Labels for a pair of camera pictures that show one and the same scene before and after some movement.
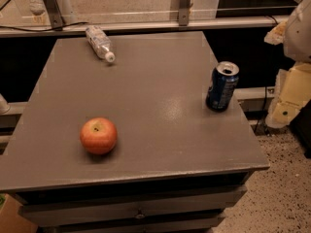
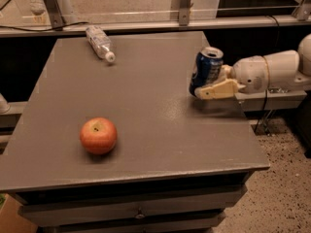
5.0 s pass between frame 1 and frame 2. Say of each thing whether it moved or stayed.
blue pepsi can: moved
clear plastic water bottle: stayed
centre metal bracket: stayed
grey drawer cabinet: stayed
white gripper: moved
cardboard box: stayed
